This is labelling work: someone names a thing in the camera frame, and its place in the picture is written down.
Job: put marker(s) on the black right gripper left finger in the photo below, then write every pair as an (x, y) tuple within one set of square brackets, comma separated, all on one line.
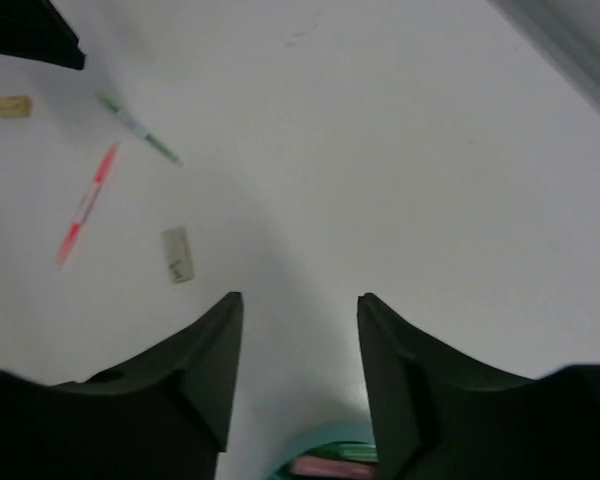
[(198, 363)]

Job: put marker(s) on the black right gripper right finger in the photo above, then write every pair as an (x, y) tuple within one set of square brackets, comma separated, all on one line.
[(426, 398)]

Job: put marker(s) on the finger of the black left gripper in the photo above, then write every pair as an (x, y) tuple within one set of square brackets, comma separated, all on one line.
[(35, 30)]

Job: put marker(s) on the grey eraser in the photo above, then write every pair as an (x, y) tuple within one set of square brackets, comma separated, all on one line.
[(177, 253)]

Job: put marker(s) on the pink highlighter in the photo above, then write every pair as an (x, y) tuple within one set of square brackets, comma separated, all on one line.
[(327, 468)]

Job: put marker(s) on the small yellow eraser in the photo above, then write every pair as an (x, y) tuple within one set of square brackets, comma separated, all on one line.
[(12, 107)]

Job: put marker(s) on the teal round organizer container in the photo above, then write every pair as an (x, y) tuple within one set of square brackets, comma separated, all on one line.
[(326, 436)]

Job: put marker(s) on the green pen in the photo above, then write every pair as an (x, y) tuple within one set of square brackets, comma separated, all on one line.
[(138, 129)]

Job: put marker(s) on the red pen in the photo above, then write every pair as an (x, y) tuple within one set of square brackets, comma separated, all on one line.
[(86, 205)]

